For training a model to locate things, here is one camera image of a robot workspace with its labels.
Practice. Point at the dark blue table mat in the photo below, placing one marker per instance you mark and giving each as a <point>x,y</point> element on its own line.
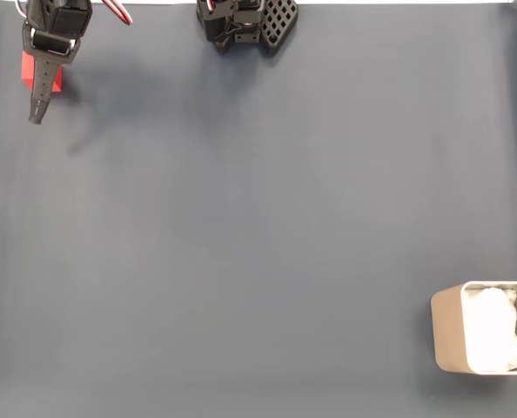
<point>241,217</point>

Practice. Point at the white crumpled cloth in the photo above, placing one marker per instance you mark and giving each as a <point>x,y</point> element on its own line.
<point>493,331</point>

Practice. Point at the red cube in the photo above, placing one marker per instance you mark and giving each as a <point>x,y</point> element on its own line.
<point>27,69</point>

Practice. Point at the beige metal box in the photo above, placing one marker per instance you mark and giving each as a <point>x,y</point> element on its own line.
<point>446,331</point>

